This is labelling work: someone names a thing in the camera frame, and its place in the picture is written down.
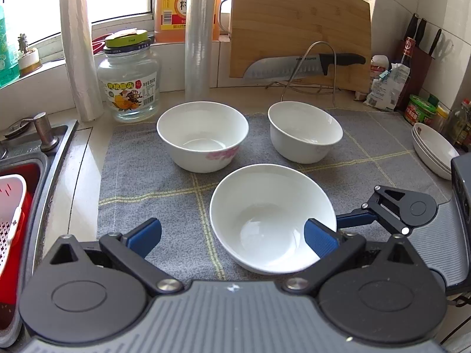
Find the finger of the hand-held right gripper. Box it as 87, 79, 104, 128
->
336, 185, 411, 237

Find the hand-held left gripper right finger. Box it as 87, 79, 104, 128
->
283, 218, 418, 295

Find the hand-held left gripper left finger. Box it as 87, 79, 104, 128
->
48, 218, 185, 297

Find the plain white bowl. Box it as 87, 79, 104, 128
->
267, 101, 344, 164
210, 164, 338, 275

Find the white pink floral bowl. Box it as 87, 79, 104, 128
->
156, 101, 249, 173

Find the grey checked cloth mat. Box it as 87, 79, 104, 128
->
96, 108, 455, 282

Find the steel sink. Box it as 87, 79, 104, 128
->
0, 118, 79, 353

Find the clear glass bottle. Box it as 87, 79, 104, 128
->
447, 99, 471, 147

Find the yellow lidded jar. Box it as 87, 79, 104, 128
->
431, 105, 450, 135

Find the green lidded tub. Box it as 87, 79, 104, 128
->
404, 94, 439, 126

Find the white plastic bag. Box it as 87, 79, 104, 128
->
364, 62, 411, 111

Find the white plastic colander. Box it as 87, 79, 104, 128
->
0, 174, 29, 280

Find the metal soap dispenser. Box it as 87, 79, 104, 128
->
9, 112, 60, 153

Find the red plastic basin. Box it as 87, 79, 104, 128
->
0, 160, 48, 339

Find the glass jar green lid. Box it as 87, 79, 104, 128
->
97, 29, 162, 123

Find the white plastic bottle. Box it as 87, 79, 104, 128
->
370, 54, 391, 81

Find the dark knife block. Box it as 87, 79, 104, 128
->
410, 42, 438, 100

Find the large kitchen knife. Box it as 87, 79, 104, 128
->
243, 52, 366, 81

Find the dark sauce bottle red label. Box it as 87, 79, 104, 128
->
395, 37, 418, 81

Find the plastic wrap roll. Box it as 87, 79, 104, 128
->
59, 0, 104, 123
184, 0, 220, 101

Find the red plastic container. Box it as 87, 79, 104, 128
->
91, 34, 108, 56

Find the small potted plant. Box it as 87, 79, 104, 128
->
16, 33, 43, 78

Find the bamboo cutting board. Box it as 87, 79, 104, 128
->
229, 0, 372, 94

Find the orange liquid bottle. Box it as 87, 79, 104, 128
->
155, 0, 224, 43

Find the green plastic bottle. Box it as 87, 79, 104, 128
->
0, 4, 21, 86

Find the metal wire rack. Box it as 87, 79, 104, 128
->
265, 41, 344, 109

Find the black handled knife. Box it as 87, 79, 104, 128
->
415, 18, 427, 50
429, 29, 442, 57
404, 13, 420, 41

